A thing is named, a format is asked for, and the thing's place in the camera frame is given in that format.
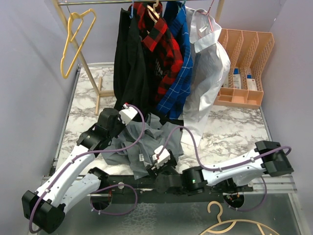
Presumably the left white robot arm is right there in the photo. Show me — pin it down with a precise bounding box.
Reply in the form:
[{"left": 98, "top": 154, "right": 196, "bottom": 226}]
[{"left": 22, "top": 104, "right": 138, "bottom": 234}]

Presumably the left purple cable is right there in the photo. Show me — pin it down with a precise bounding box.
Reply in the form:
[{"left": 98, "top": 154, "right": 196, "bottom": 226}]
[{"left": 28, "top": 104, "right": 146, "bottom": 233}]

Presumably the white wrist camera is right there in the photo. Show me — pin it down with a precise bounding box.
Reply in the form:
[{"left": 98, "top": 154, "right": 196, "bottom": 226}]
[
  {"left": 119, "top": 103, "right": 138, "bottom": 125},
  {"left": 152, "top": 145, "right": 171, "bottom": 168}
]

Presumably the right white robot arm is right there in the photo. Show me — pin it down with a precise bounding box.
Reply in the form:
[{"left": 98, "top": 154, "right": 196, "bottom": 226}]
[{"left": 146, "top": 141, "right": 294, "bottom": 196}]

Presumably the yellow wire hanger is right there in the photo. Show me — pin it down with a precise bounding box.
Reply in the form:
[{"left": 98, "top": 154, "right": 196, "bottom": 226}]
[{"left": 60, "top": 8, "right": 97, "bottom": 79}]

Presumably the beige hanger in foreground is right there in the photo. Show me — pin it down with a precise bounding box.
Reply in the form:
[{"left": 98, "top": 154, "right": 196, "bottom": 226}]
[{"left": 201, "top": 201, "right": 279, "bottom": 235}]

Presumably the pink wire hanger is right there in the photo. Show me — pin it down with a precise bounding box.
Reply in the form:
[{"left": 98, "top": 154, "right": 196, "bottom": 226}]
[{"left": 197, "top": 0, "right": 214, "bottom": 38}]

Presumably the orange plastic file organizer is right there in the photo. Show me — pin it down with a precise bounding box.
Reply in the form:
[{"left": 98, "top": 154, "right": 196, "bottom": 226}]
[{"left": 214, "top": 29, "right": 274, "bottom": 109}]

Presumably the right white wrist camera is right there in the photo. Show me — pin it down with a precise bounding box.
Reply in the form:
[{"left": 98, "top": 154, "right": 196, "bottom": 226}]
[{"left": 152, "top": 145, "right": 171, "bottom": 168}]

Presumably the white box in organizer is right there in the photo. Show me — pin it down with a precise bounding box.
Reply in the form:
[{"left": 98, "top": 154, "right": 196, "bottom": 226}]
[
  {"left": 233, "top": 67, "right": 242, "bottom": 89},
  {"left": 246, "top": 68, "right": 257, "bottom": 91}
]

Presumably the blue wire hanger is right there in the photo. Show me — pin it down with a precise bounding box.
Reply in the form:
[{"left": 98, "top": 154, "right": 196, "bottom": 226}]
[{"left": 129, "top": 0, "right": 134, "bottom": 19}]

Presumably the black hanging shirt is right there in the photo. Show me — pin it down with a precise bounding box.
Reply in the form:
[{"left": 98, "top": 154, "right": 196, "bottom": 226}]
[{"left": 113, "top": 9, "right": 152, "bottom": 116}]

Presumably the beige wooden hanger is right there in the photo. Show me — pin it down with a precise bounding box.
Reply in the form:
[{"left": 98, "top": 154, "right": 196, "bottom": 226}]
[{"left": 147, "top": 0, "right": 160, "bottom": 23}]

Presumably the blue plaid shirt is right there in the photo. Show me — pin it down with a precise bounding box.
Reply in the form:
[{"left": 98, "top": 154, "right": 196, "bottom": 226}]
[{"left": 156, "top": 1, "right": 193, "bottom": 120}]

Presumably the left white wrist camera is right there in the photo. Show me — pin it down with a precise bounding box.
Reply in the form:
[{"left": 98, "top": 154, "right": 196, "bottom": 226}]
[{"left": 119, "top": 103, "right": 138, "bottom": 125}]

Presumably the grey button shirt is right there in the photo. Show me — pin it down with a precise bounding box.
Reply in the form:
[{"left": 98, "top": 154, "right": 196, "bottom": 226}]
[{"left": 101, "top": 114, "right": 177, "bottom": 180}]

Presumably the red black plaid shirt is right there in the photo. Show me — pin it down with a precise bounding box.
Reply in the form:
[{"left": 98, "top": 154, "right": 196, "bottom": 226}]
[{"left": 134, "top": 2, "right": 183, "bottom": 106}]

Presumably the wooden clothes rack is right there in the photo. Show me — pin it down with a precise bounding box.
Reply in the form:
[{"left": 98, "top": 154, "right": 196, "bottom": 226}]
[{"left": 51, "top": 0, "right": 225, "bottom": 116}]

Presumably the white hanging shirt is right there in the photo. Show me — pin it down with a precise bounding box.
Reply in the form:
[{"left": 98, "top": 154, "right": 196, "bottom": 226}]
[{"left": 181, "top": 7, "right": 230, "bottom": 145}]

